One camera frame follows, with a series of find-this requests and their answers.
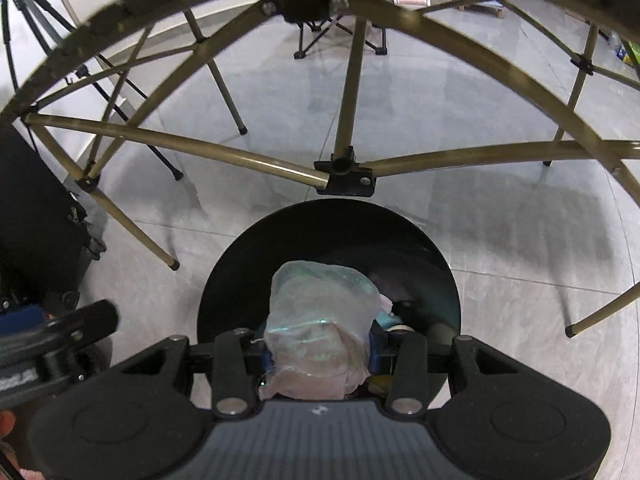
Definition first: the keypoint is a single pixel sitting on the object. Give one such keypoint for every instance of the black trash bin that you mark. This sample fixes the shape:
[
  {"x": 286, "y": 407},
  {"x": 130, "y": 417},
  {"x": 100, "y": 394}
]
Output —
[{"x": 325, "y": 230}]

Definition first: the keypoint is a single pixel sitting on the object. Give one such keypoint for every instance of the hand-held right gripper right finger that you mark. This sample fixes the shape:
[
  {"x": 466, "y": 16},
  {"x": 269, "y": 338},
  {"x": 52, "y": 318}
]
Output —
[{"x": 375, "y": 355}]

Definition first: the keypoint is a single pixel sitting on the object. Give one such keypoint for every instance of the person's left hand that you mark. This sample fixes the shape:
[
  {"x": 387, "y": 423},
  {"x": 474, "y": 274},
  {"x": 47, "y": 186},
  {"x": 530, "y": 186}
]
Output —
[{"x": 6, "y": 425}]

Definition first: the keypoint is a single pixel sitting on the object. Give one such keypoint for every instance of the tan slatted folding table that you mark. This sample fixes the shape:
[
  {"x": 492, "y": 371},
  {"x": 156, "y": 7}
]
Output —
[{"x": 345, "y": 177}]

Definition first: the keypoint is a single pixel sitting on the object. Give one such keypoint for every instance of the black folding chair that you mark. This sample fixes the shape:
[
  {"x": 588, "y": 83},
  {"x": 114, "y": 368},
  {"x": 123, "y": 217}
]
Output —
[{"x": 299, "y": 52}]

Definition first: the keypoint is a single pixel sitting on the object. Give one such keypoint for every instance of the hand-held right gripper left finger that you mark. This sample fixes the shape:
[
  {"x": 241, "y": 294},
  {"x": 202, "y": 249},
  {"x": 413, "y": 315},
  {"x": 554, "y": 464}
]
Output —
[{"x": 255, "y": 347}]

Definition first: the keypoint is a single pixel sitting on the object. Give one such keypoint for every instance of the black suitcase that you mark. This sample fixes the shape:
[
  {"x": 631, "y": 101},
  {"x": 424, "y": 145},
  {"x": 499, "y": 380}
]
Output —
[{"x": 35, "y": 220}]

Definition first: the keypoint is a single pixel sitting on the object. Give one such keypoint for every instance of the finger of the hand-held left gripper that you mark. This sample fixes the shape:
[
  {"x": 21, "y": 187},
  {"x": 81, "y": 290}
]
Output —
[
  {"x": 22, "y": 317},
  {"x": 90, "y": 320}
]

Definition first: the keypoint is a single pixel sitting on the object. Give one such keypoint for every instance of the green bag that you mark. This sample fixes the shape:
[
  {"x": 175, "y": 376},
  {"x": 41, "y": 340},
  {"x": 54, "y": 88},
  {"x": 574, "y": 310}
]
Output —
[{"x": 632, "y": 52}]

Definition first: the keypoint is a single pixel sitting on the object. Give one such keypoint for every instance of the translucent plastic bag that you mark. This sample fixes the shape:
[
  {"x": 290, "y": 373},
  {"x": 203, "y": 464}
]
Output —
[{"x": 320, "y": 310}]

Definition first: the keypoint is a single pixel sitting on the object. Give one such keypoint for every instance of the teal plush toy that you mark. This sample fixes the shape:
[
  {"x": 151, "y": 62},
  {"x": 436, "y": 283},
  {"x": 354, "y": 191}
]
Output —
[{"x": 387, "y": 319}]

